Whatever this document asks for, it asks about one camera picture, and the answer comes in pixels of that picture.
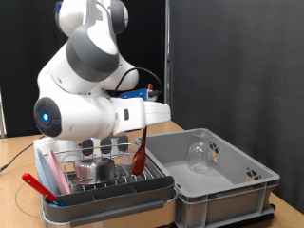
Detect white mug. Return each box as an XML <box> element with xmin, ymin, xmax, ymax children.
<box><xmin>50</xmin><ymin>139</ymin><xmax>84</xmax><ymax>163</ymax></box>

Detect black platform under crate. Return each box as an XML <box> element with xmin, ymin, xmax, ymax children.
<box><xmin>177</xmin><ymin>211</ymin><xmax>276</xmax><ymax>228</ymax></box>

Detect blue utensil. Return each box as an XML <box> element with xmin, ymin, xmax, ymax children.
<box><xmin>47</xmin><ymin>199</ymin><xmax>67</xmax><ymax>209</ymax></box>

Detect grey plastic crate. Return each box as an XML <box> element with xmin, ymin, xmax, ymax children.
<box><xmin>134</xmin><ymin>127</ymin><xmax>280</xmax><ymax>228</ymax></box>

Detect white box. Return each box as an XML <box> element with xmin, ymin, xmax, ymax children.
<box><xmin>32</xmin><ymin>137</ymin><xmax>56</xmax><ymax>159</ymax></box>

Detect metal wire dish rack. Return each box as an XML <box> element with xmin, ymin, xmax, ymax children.
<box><xmin>50</xmin><ymin>142</ymin><xmax>165</xmax><ymax>196</ymax></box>

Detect light blue plate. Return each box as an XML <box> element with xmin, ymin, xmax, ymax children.
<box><xmin>35</xmin><ymin>148</ymin><xmax>61</xmax><ymax>198</ymax></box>

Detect vertical metal pole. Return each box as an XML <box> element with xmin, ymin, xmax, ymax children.
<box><xmin>163</xmin><ymin>0</ymin><xmax>172</xmax><ymax>106</ymax></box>

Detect clear wine glass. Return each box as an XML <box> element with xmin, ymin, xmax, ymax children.
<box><xmin>186</xmin><ymin>128</ymin><xmax>213</xmax><ymax>174</ymax></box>

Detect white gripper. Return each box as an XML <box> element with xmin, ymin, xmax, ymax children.
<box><xmin>110</xmin><ymin>97</ymin><xmax>172</xmax><ymax>136</ymax></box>

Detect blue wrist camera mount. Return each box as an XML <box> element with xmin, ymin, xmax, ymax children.
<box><xmin>118</xmin><ymin>87</ymin><xmax>162</xmax><ymax>102</ymax></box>

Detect dish drying rack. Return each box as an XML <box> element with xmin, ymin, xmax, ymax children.
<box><xmin>40</xmin><ymin>158</ymin><xmax>179</xmax><ymax>228</ymax></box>

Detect grey cutlery holder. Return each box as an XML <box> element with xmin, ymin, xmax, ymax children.
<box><xmin>42</xmin><ymin>176</ymin><xmax>176</xmax><ymax>217</ymax></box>

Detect metal frame post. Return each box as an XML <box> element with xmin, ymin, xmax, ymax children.
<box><xmin>0</xmin><ymin>88</ymin><xmax>7</xmax><ymax>139</ymax></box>

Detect black camera cable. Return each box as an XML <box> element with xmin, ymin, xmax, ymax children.
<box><xmin>0</xmin><ymin>66</ymin><xmax>164</xmax><ymax>172</ymax></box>

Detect metal cup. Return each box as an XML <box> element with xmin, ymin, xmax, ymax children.
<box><xmin>73</xmin><ymin>157</ymin><xmax>117</xmax><ymax>185</ymax></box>

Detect pink plate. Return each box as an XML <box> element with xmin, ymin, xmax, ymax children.
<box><xmin>47</xmin><ymin>147</ymin><xmax>72</xmax><ymax>195</ymax></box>

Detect red handled utensil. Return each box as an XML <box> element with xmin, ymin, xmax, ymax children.
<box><xmin>22</xmin><ymin>172</ymin><xmax>60</xmax><ymax>203</ymax></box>

